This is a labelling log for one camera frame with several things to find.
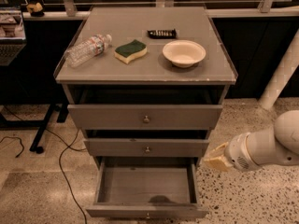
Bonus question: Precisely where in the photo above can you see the grey drawer cabinet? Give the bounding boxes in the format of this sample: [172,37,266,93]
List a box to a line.
[52,5,239,170]

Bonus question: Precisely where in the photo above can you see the green yellow sponge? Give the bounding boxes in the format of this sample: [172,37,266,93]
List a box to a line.
[114,39,147,64]

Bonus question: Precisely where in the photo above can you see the clear plastic water bottle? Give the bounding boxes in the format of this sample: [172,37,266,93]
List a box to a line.
[65,35,112,68]

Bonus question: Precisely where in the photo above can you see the grey drawer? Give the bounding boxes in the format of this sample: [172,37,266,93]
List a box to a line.
[84,130,209,157]
[87,157,208,218]
[68,89,222,130]

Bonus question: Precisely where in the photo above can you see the grey top drawer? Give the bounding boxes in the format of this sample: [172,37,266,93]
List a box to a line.
[68,89,222,130]

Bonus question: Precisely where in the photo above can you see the yellow black object on ledge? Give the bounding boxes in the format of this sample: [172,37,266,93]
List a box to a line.
[26,2,44,17]

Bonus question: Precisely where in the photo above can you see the open laptop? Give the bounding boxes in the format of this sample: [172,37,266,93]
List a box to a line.
[0,5,27,66]

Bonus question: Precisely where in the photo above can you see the metal window railing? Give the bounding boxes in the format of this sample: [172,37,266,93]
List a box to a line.
[18,0,299,21]

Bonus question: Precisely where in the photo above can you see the white bowl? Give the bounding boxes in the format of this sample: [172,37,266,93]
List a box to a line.
[163,40,206,68]

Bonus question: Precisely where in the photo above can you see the grey middle drawer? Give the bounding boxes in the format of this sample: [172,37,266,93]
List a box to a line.
[84,130,209,157]

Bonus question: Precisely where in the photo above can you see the white diagonal pillar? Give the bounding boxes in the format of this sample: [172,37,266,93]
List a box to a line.
[258,30,299,109]

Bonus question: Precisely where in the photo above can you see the short black cable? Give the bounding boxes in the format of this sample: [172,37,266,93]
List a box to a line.
[0,135,25,159]

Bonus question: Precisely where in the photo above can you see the black desk frame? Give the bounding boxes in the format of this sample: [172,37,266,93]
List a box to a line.
[0,104,68,154]

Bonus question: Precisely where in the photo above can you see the black floor cable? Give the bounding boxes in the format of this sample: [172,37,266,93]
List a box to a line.
[3,105,89,224]

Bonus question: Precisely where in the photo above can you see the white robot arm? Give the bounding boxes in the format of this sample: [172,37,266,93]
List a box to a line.
[203,110,299,172]

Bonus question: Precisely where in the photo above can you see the grey bottom drawer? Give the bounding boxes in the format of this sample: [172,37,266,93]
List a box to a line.
[87,157,208,218]

